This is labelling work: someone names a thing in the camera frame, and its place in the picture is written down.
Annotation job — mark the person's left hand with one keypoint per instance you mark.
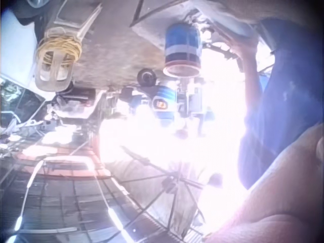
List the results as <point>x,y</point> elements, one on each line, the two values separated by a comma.
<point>241,48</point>

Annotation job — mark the person's left fingers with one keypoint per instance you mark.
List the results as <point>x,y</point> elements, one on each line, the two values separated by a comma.
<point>231,41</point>

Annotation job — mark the white panel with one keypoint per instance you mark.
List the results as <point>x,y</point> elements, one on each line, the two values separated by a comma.
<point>235,28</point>

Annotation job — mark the large blue plastic drum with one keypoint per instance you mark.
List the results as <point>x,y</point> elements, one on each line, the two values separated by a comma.
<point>182,43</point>

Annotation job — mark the grey concrete slab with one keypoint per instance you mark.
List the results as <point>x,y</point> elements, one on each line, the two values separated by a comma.
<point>149,33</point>

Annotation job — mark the blue white-striped drum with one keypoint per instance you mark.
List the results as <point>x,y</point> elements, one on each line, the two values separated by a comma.
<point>165,95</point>

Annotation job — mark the black wheel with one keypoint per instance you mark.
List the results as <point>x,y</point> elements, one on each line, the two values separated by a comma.
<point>146,76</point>

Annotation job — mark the cluttered grey cart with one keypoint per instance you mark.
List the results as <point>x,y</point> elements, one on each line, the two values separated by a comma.
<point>76,101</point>

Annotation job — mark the beige plastic chair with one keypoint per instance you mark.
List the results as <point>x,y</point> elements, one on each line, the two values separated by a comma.
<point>57,76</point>

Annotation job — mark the corrugated sheet roof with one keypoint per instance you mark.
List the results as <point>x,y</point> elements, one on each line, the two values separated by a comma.
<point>63,197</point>

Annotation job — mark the metal frame canopy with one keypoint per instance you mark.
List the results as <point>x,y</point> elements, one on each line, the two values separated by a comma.
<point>162,184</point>

